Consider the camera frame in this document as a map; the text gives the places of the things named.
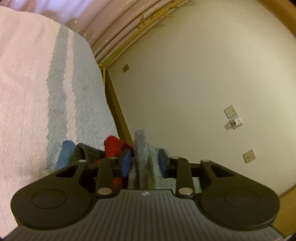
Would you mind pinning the dark folded garment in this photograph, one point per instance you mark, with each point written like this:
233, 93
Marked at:
91, 155

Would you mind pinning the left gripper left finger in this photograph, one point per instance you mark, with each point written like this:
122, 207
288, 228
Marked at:
113, 174

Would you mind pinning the pink window curtain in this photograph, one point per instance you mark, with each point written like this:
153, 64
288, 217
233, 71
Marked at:
109, 27

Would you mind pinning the lower wall socket plate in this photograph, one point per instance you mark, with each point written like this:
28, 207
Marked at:
249, 156

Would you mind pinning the wall socket plate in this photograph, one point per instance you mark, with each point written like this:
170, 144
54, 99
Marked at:
125, 68
249, 156

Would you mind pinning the blue folded garment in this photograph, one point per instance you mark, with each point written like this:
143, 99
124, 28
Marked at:
66, 152

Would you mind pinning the white wall plug adapter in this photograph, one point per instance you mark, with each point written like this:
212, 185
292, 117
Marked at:
233, 123

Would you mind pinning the green plaid shorts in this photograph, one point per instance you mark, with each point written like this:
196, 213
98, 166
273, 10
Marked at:
145, 173

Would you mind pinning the red knit sweater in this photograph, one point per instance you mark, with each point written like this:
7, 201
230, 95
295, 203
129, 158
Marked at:
114, 147

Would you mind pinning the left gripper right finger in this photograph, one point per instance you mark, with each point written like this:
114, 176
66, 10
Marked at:
179, 169

